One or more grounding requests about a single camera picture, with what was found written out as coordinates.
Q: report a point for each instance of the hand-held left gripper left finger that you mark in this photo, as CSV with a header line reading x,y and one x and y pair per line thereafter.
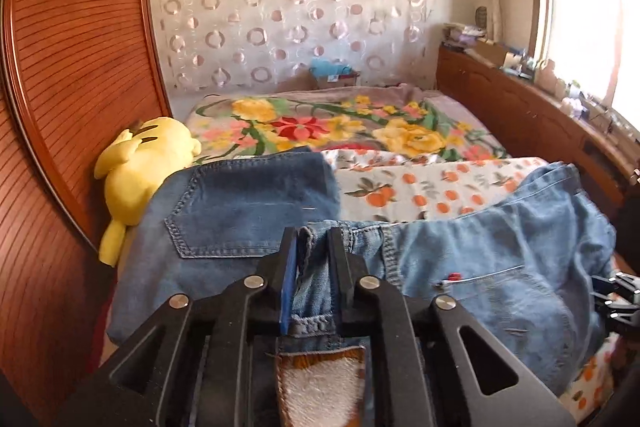
x,y
288,302

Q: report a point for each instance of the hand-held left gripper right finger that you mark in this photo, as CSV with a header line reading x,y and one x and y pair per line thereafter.
x,y
340,287

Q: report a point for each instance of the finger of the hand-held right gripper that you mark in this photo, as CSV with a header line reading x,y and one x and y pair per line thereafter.
x,y
625,319
620,289

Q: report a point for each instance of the blue jeans pants with patch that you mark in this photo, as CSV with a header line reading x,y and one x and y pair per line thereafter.
x,y
500,257

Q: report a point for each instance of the orange-print bed sheet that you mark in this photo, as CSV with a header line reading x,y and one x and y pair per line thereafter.
x,y
440,187

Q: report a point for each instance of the floral blanket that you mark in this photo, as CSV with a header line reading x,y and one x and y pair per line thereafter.
x,y
300,127

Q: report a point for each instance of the small white device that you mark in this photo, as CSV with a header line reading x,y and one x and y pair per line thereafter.
x,y
571,106

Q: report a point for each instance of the wooden cabinet counter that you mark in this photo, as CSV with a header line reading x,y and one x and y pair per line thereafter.
x,y
525,117

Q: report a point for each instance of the yellow plush toy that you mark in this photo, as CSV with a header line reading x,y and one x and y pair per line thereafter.
x,y
145,167

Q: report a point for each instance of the cardboard box with blue cloth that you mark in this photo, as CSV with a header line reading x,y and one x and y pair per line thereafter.
x,y
332,74

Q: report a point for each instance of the open cardboard box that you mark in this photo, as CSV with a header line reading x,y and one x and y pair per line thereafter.
x,y
492,53

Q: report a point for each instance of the stack of papers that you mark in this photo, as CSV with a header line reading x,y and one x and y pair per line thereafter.
x,y
465,34

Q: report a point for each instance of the circle-patterned sheer curtain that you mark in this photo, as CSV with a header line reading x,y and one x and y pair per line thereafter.
x,y
290,7

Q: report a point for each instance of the dark oval ornament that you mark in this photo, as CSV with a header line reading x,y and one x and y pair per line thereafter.
x,y
481,16

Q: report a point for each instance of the wooden louvered wardrobe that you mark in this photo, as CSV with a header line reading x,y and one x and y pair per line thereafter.
x,y
60,82

